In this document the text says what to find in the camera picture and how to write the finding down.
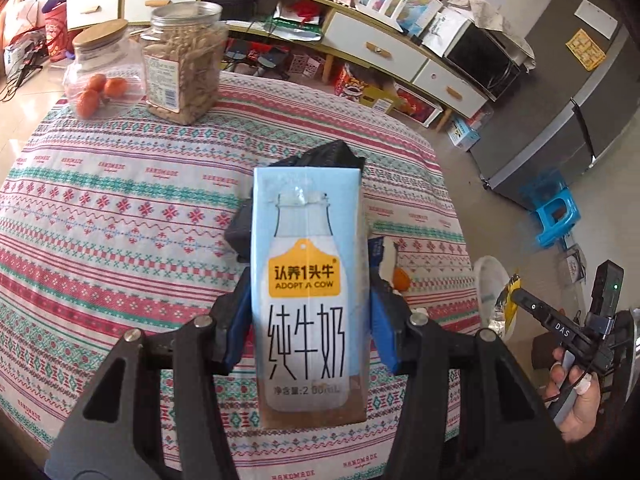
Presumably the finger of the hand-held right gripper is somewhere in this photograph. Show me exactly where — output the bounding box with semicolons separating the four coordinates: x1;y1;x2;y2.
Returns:
509;285;553;321

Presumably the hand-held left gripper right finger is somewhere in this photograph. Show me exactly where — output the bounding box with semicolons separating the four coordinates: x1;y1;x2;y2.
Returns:
369;280;576;480

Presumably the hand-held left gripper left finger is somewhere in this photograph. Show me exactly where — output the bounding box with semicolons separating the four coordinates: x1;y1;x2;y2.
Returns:
44;265;261;480

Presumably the yellow snack wrapper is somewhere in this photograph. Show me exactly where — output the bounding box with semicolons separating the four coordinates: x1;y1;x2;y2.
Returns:
492;274;523;336

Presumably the white trash bin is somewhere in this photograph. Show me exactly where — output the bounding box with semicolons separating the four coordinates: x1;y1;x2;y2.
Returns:
472;255;521;336

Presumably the blue white milk carton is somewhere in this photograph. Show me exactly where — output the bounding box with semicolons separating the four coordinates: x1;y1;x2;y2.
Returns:
251;164;371;428

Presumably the person's right hand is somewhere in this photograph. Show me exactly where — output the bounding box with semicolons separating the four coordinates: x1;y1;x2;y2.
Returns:
544;350;602;443

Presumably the blue white wrapper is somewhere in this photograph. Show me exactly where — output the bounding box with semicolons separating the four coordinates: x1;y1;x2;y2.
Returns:
369;237;401;281

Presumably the blue plastic stool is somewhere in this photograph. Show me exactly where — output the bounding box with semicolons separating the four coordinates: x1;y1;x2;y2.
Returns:
520;172;583;248

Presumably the patterned tablecloth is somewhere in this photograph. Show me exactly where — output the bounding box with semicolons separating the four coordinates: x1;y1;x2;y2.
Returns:
0;71;483;480

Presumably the grey refrigerator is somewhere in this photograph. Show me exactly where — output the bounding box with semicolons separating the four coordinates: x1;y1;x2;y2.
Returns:
469;0;640;211

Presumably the black plastic bag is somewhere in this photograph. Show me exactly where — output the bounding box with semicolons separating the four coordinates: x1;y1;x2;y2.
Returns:
223;141;365;261

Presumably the blue white cardboard box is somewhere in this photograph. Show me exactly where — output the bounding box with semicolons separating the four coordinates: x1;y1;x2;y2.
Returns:
446;116;481;152

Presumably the red picture box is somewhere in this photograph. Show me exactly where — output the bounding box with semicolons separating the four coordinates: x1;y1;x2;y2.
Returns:
395;85;443;128

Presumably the yellow paper sheet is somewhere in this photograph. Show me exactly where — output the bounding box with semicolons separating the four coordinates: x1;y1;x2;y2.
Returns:
565;28;607;72

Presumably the red snack box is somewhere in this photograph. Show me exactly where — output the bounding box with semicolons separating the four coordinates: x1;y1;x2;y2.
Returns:
334;62;381;106

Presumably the black microwave oven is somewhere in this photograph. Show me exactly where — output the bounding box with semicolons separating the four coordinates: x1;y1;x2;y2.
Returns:
445;25;523;101

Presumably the clear plastic jar of seeds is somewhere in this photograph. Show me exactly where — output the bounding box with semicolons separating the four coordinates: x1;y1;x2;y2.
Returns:
139;1;230;126

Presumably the pink lattice basket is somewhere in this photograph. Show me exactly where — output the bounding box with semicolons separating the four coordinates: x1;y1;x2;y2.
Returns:
290;52;326;81

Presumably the white wooden tv cabinet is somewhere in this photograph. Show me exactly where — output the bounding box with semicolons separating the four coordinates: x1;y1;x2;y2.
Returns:
65;0;496;133

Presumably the white paper sheet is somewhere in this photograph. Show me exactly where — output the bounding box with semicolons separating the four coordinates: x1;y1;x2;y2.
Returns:
575;0;621;40

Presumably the glass jar with wooden lid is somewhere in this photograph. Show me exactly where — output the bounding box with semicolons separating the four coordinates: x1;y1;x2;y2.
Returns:
62;19;147;120

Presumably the green white plastic bag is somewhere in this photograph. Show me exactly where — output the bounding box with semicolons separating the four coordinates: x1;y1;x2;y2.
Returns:
265;2;326;43

